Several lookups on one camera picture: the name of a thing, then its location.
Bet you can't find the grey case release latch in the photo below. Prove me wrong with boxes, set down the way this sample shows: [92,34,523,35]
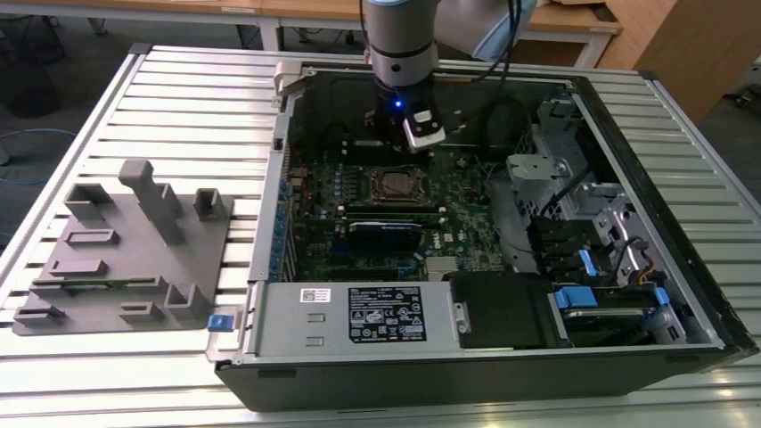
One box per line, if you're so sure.
[272,61,305,97]

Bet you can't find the black plastic shroud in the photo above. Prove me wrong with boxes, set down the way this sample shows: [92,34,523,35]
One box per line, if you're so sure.
[448,271,576,350]

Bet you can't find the black PC case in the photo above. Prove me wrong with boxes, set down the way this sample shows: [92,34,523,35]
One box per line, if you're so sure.
[204,61,761,414]

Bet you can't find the silver power supply unit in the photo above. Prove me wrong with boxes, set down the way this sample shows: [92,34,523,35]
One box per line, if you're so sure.
[240,281,472,358]

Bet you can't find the green RAM stick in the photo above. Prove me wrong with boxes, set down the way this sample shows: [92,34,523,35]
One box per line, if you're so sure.
[62,278,136,295]
[347,209,447,219]

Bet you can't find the hard disk in blue carrier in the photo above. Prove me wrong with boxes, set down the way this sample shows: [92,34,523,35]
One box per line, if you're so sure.
[549,284,677,347]

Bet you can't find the black office chair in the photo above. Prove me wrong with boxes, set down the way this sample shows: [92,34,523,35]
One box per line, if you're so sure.
[0,12,68,119]

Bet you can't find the grey parts rack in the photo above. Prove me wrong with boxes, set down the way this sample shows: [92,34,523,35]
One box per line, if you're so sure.
[10,159,238,336]

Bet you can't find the silver chipset heat sink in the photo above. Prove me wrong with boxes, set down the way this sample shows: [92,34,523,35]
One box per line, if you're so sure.
[425,256,464,274]

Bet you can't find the wooden cabinet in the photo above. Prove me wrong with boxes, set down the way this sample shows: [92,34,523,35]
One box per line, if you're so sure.
[597,0,761,124]

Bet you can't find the green motherboard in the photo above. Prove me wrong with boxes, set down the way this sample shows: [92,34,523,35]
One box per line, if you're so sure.
[284,133,513,284]

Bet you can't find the CPU socket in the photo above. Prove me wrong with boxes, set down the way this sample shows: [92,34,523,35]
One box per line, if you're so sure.
[369,165,431,207]

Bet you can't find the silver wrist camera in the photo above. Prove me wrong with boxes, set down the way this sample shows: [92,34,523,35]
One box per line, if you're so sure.
[401,109,447,150]

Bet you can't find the wooden desk white legs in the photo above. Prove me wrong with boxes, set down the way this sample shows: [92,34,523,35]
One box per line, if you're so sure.
[260,0,624,69]
[0,0,281,53]

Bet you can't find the metal disk bay cage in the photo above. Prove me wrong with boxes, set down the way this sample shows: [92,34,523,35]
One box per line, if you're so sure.
[504,98,665,286]

